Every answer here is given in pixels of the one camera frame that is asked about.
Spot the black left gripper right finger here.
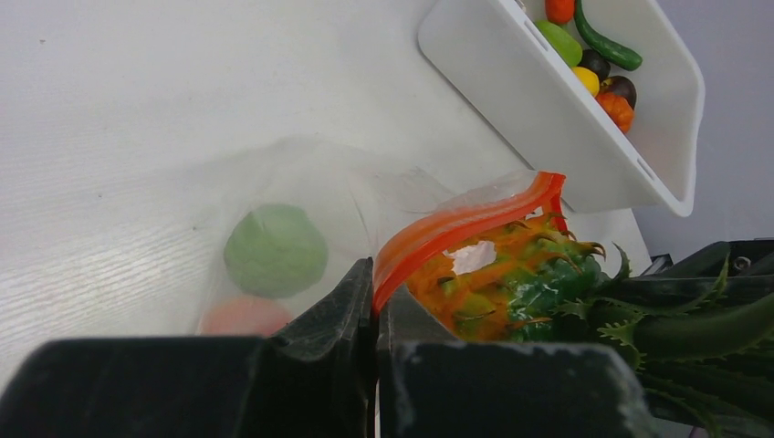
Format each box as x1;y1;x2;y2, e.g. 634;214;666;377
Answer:
377;287;658;437

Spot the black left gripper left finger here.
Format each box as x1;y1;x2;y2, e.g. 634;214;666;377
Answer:
1;258;374;437

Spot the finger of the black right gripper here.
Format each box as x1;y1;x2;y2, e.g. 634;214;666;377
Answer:
604;239;773;308

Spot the toy pineapple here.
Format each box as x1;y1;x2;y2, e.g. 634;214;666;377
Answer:
406;214;773;435

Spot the toy peach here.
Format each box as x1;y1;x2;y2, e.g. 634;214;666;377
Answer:
199;296;293;337

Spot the small green cabbage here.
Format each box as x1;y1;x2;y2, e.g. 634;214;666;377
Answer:
223;203;329;298

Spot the clear zip bag orange zipper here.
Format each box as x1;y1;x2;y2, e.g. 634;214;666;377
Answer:
198;138;565;335

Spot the light green pepper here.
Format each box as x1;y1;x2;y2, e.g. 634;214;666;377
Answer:
534;20;583;68

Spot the red chili pepper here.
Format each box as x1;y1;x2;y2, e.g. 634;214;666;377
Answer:
544;0;576;26

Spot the orange pumpkin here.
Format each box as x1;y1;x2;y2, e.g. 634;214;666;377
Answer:
596;92;635;134

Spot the dark red beet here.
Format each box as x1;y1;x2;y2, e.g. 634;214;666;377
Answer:
600;76;637;109

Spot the yellow lemon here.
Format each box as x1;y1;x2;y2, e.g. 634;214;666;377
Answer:
571;66;601;97

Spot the dark green cucumber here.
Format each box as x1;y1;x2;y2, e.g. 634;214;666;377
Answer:
573;0;643;71

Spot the dark avocado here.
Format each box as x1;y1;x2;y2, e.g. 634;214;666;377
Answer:
578;48;612;81

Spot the white plastic bin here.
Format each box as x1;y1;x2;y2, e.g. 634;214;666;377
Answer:
417;1;706;217

